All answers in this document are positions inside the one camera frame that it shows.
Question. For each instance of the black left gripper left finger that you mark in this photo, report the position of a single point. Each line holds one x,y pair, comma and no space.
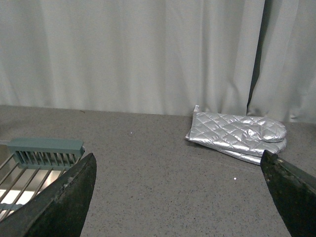
60,209

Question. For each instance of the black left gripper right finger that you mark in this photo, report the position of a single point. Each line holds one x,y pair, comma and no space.
293,192

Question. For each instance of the green metal dish rack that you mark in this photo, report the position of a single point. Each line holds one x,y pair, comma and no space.
29,165

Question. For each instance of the lower silver oven mitt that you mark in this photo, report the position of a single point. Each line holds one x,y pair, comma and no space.
246,149

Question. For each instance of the silver oven mitt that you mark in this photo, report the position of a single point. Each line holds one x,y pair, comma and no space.
246,149
216,126

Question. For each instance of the right grey curtain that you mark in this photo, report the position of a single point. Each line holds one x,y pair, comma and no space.
286,86

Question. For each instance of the grey curtain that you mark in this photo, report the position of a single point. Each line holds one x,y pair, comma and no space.
286,86
140,56

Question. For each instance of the upper silver oven mitt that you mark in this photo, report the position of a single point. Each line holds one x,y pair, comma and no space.
216,126

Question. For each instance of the left grey curtain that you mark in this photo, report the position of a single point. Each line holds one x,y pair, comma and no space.
140,56

